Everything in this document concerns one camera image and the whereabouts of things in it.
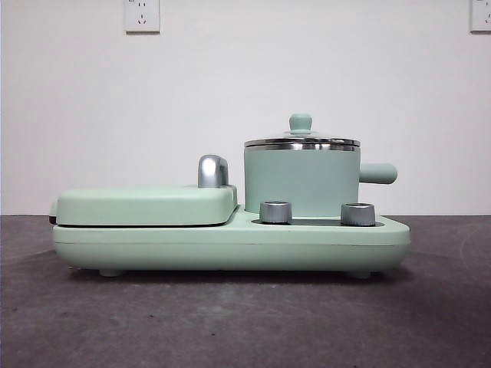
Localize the green pot with handle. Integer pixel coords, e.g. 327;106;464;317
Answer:
242;140;398;216

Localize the green breakfast machine base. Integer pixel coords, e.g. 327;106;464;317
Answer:
51;203;410;278

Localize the silver control dial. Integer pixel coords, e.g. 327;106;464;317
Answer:
259;199;292;224
340;202;376;226

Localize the glass lid with green knob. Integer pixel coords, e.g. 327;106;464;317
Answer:
243;112;361;148

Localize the white wall socket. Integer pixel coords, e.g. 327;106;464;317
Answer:
124;0;161;34
469;0;491;34

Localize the green griddle cover silver handle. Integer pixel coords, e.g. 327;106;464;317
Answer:
48;153;239;228

